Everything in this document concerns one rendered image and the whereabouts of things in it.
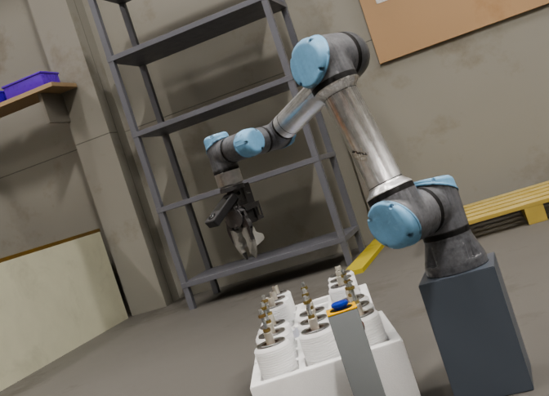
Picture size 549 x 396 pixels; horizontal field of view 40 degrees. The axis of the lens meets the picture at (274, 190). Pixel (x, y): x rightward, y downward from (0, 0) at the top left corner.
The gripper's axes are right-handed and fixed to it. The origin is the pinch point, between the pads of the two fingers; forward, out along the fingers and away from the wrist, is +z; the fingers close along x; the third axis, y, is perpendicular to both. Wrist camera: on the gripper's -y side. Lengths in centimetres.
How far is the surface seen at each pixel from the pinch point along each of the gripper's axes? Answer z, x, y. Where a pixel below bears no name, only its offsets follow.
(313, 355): 26.4, -26.4, -11.9
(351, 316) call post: 17, -46, -15
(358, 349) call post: 24, -46, -16
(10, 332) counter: 19, 270, 34
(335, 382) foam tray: 33.4, -31.3, -12.1
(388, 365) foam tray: 33, -41, -2
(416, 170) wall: 6, 146, 285
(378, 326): 24.6, -38.1, 1.3
